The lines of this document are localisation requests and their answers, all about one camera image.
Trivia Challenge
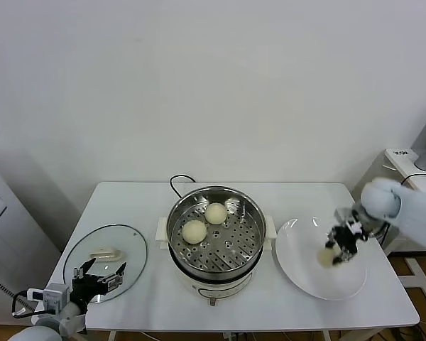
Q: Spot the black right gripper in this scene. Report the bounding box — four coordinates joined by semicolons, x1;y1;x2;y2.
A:
324;223;363;264

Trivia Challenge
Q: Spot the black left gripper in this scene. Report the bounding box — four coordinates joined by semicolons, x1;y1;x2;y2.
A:
72;259;126;306

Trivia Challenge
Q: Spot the white steamed baozi bun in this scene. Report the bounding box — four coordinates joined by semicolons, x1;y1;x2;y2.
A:
204;202;228;225
182;220;208;245
315;247;337;268

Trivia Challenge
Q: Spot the glass lid with cream handle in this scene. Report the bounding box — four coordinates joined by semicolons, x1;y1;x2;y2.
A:
62;223;149;303

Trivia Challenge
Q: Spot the stainless steel steamer basket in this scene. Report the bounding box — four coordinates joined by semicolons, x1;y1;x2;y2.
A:
167;185;268;280

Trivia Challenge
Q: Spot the white round plate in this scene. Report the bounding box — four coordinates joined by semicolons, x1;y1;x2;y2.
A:
275;216;369;302

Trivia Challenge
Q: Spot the white cabinet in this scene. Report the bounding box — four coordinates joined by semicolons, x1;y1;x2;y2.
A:
0;156;63;326

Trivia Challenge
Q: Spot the white side desk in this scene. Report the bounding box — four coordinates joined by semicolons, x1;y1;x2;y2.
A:
383;148;426;310

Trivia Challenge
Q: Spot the white electric cooker base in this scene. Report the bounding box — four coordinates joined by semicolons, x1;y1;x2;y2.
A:
156;215;276;307

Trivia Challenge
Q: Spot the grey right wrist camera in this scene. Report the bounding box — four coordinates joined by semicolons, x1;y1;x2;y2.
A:
334;208;364;235

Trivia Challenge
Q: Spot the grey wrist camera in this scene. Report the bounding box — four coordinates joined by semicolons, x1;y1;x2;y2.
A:
27;283;72;313
334;208;364;235

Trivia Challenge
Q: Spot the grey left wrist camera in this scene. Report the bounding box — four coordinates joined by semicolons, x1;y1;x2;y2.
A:
27;283;72;313

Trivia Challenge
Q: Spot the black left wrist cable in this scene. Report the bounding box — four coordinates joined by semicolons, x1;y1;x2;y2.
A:
11;290;33;319

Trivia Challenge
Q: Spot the black cooker power cord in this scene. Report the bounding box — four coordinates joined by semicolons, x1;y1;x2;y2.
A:
169;173;197;200

